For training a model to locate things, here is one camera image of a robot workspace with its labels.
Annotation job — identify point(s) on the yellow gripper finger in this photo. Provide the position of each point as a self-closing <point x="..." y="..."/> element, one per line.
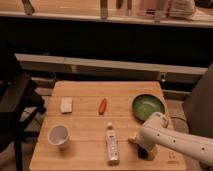
<point x="132" y="140"/>
<point x="151" y="154"/>

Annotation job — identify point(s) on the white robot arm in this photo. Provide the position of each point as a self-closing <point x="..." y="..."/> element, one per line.
<point x="155" y="131"/>

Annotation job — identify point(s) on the white sponge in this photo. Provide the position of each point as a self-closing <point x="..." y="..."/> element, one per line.
<point x="66" y="105"/>

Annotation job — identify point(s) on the clear plastic bottle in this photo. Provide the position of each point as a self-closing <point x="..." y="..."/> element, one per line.
<point x="112" y="145"/>

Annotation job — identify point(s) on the green plate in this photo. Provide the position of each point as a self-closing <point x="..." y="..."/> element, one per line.
<point x="145" y="104"/>

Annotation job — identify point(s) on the orange carrot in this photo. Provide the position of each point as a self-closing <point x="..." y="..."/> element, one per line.
<point x="102" y="106"/>

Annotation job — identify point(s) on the white paper cup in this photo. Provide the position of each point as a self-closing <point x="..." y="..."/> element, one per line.
<point x="58" y="136"/>

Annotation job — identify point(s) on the black side table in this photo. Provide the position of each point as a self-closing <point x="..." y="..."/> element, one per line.
<point x="19" y="105"/>

